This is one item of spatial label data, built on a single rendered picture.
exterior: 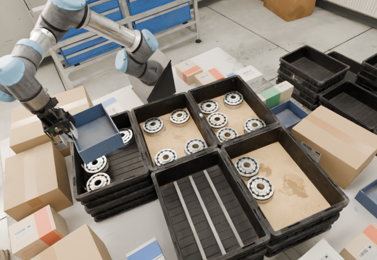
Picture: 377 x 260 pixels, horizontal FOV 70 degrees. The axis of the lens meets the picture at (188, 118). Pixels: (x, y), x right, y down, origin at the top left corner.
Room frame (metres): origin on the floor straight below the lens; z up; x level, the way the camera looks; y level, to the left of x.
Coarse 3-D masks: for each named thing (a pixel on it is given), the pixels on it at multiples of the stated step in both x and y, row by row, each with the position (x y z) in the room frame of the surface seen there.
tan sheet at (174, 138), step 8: (168, 120) 0.98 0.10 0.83; (192, 120) 0.95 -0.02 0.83; (168, 128) 0.92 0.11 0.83; (176, 128) 0.91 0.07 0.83; (184, 128) 0.91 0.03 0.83; (192, 128) 0.90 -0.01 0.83; (144, 136) 0.89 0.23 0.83; (152, 136) 0.88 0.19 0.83; (160, 136) 0.87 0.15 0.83; (168, 136) 0.87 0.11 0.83; (176, 136) 0.86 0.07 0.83; (184, 136) 0.85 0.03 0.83; (192, 136) 0.84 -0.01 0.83; (200, 136) 0.84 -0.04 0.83; (152, 144) 0.83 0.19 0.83; (160, 144) 0.83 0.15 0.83; (168, 144) 0.82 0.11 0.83; (176, 144) 0.81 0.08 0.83; (184, 144) 0.80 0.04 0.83; (152, 152) 0.79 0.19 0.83; (176, 152) 0.76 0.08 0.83; (152, 160) 0.74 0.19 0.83
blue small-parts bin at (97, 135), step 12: (96, 108) 0.82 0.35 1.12; (84, 120) 0.79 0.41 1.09; (96, 120) 0.80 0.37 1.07; (108, 120) 0.79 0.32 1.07; (84, 132) 0.74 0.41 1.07; (96, 132) 0.73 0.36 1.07; (108, 132) 0.72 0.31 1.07; (84, 144) 0.68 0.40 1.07; (96, 144) 0.61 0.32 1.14; (108, 144) 0.63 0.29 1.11; (120, 144) 0.64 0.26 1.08; (84, 156) 0.59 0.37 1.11; (96, 156) 0.60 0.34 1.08
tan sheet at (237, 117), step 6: (222, 96) 1.10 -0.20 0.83; (222, 102) 1.05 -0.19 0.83; (222, 108) 1.00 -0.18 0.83; (228, 108) 1.00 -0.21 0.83; (240, 108) 0.98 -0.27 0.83; (246, 108) 0.98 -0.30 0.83; (228, 114) 0.96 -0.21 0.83; (234, 114) 0.95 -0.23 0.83; (240, 114) 0.94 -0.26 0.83; (246, 114) 0.94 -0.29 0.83; (252, 114) 0.93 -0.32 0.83; (228, 120) 0.91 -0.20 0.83; (234, 120) 0.91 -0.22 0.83; (240, 120) 0.90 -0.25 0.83; (228, 126) 0.87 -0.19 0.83; (234, 126) 0.87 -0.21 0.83; (240, 126) 0.86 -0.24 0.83; (216, 132) 0.85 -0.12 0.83; (240, 132) 0.83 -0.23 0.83
